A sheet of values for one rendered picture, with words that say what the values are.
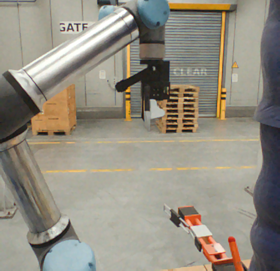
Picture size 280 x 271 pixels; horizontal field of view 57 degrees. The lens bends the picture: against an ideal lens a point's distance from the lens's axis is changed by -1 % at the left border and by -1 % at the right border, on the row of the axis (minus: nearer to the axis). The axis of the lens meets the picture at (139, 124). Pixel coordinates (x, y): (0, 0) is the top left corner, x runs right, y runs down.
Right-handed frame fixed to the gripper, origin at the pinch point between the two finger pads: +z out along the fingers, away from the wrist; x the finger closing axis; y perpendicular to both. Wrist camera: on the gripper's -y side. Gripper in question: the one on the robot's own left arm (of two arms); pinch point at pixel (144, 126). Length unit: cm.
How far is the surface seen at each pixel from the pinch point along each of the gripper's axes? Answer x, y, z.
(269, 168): -37.1, 19.0, 0.2
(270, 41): -36.9, 17.1, -21.3
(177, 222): 19, 16, 45
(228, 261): -9, 26, 42
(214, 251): -3.0, 23.7, 43.0
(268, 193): -38.8, 18.3, 4.0
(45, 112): 625, -216, 90
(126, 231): 172, -5, 152
